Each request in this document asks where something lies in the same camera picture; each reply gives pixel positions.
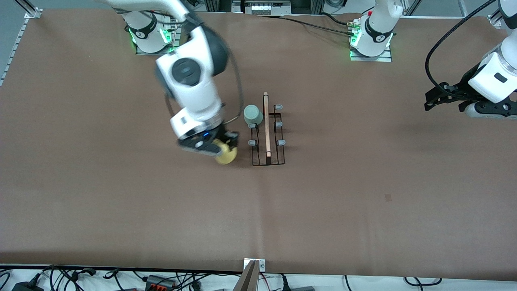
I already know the yellow plastic cup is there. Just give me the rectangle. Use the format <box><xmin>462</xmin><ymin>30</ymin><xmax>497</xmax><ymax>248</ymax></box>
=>
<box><xmin>214</xmin><ymin>139</ymin><xmax>238</xmax><ymax>165</ymax></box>

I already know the pale green plastic cup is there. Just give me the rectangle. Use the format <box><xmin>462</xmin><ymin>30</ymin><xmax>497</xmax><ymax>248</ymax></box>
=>
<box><xmin>244</xmin><ymin>105</ymin><xmax>265</xmax><ymax>126</ymax></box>

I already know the black wire cup holder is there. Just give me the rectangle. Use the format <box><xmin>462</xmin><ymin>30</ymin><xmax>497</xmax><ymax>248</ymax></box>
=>
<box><xmin>247</xmin><ymin>92</ymin><xmax>286</xmax><ymax>167</ymax></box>

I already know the brown table mat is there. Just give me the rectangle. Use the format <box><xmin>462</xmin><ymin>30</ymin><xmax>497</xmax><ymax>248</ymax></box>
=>
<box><xmin>0</xmin><ymin>10</ymin><xmax>517</xmax><ymax>280</ymax></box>

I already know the white power strip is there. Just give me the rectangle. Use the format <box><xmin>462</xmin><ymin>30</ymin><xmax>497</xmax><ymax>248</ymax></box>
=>
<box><xmin>244</xmin><ymin>0</ymin><xmax>292</xmax><ymax>15</ymax></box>

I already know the black orange connector box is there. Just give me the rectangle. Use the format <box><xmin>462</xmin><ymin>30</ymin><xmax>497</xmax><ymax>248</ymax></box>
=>
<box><xmin>145</xmin><ymin>275</ymin><xmax>177</xmax><ymax>291</ymax></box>

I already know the black power adapter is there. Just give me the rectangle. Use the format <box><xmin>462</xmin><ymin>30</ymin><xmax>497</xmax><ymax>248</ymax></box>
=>
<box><xmin>11</xmin><ymin>279</ymin><xmax>45</xmax><ymax>291</ymax></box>

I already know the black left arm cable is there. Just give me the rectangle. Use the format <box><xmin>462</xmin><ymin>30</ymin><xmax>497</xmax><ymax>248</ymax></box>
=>
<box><xmin>425</xmin><ymin>0</ymin><xmax>498</xmax><ymax>98</ymax></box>

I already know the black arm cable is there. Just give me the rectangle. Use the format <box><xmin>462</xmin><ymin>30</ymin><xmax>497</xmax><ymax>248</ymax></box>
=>
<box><xmin>425</xmin><ymin>0</ymin><xmax>498</xmax><ymax>98</ymax></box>
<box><xmin>164</xmin><ymin>51</ymin><xmax>244</xmax><ymax>127</ymax></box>

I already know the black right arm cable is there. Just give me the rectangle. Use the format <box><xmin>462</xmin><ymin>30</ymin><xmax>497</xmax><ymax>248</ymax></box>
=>
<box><xmin>164</xmin><ymin>51</ymin><xmax>244</xmax><ymax>127</ymax></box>

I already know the aluminium frame post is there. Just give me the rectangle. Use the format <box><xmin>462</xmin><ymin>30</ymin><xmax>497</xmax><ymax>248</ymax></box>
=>
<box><xmin>488</xmin><ymin>0</ymin><xmax>517</xmax><ymax>27</ymax></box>
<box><xmin>15</xmin><ymin>0</ymin><xmax>43</xmax><ymax>19</ymax></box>

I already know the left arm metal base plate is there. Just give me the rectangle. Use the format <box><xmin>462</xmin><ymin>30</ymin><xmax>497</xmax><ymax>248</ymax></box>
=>
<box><xmin>350</xmin><ymin>44</ymin><xmax>393</xmax><ymax>62</ymax></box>

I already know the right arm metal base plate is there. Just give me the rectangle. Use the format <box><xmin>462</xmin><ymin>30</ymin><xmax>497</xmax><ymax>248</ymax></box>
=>
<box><xmin>135</xmin><ymin>12</ymin><xmax>181</xmax><ymax>56</ymax></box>

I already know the short black table cable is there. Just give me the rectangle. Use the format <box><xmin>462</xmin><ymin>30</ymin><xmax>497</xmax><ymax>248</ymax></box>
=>
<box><xmin>321</xmin><ymin>12</ymin><xmax>355</xmax><ymax>26</ymax></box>

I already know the long black table cable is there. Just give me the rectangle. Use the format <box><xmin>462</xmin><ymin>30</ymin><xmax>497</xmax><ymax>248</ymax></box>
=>
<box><xmin>258</xmin><ymin>15</ymin><xmax>356</xmax><ymax>37</ymax></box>

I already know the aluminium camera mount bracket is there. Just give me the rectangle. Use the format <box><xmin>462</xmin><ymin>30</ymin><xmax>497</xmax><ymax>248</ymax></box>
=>
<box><xmin>233</xmin><ymin>259</ymin><xmax>267</xmax><ymax>291</ymax></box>

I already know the looped black floor cable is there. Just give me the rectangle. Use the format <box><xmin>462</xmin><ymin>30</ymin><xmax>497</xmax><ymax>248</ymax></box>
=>
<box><xmin>404</xmin><ymin>276</ymin><xmax>443</xmax><ymax>287</ymax></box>

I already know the perforated aluminium side rail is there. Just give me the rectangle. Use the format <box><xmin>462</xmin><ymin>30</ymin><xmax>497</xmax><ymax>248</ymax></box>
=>
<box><xmin>0</xmin><ymin>18</ymin><xmax>31</xmax><ymax>86</ymax></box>

